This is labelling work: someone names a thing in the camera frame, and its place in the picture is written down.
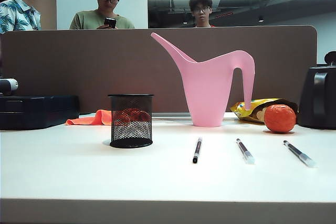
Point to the black capped pen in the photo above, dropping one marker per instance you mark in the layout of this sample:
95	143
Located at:
197	150

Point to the clear capped pen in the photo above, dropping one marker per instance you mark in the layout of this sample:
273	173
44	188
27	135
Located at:
245	151
299	153

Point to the black mesh pen holder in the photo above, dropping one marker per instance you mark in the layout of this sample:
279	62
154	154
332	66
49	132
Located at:
131	129

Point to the pink plastic watering can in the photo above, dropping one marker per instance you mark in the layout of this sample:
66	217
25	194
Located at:
207	90

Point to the orange cloth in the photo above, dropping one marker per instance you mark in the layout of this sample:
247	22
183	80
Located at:
99	119

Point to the yellow snack bag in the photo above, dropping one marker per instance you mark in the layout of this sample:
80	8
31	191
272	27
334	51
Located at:
244	110

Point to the brown desk partition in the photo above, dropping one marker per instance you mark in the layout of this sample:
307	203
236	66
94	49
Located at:
78	64

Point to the black smartphone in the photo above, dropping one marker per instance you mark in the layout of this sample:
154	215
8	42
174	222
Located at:
110	22

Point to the person in red shirt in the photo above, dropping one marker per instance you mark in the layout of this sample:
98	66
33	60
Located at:
200	2

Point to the person in green shirt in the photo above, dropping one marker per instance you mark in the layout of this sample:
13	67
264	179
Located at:
89	19

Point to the orange round fruit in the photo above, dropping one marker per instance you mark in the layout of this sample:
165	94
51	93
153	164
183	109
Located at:
279	119

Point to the black ceiling spotlight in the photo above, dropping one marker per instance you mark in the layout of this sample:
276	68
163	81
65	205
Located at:
260	19

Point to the dark blue plastic case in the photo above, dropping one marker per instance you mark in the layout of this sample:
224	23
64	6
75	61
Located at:
36	111

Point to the black kettle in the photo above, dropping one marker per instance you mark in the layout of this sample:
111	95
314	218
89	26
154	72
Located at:
315	98

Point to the white grey cylindrical tool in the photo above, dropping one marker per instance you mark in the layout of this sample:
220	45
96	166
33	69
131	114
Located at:
8	85

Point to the person in floral shirt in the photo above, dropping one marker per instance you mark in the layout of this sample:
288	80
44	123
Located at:
15	14

